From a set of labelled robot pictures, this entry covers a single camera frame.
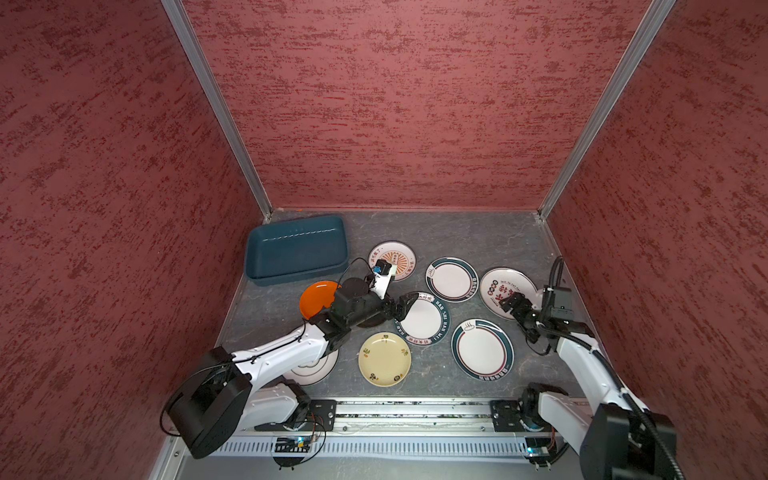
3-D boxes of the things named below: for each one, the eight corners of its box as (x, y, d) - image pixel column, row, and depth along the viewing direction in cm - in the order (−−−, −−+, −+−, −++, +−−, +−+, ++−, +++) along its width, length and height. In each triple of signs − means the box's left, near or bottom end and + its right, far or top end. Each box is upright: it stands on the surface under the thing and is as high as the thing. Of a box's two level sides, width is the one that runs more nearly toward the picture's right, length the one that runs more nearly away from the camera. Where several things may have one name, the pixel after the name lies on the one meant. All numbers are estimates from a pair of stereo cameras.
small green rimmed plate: (427, 302, 97) (428, 299, 96) (423, 259, 109) (424, 256, 107) (481, 302, 97) (483, 299, 96) (472, 259, 109) (473, 256, 107)
